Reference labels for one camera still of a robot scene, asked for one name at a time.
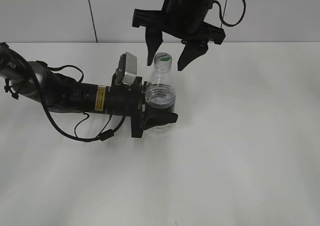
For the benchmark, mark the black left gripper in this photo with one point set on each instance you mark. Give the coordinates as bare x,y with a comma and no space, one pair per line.
126,101

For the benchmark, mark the white green bottle cap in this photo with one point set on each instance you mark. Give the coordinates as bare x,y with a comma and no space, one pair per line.
162,62

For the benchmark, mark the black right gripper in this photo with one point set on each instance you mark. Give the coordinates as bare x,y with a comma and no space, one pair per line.
182,19

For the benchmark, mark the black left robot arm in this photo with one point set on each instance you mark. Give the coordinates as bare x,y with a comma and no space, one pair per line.
58,93

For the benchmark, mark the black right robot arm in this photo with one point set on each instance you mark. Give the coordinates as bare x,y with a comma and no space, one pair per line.
182,19

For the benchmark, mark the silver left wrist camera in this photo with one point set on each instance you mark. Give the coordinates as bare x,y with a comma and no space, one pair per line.
126,71

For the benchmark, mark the clear Cestbon water bottle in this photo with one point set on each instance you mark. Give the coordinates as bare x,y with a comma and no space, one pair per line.
160,91

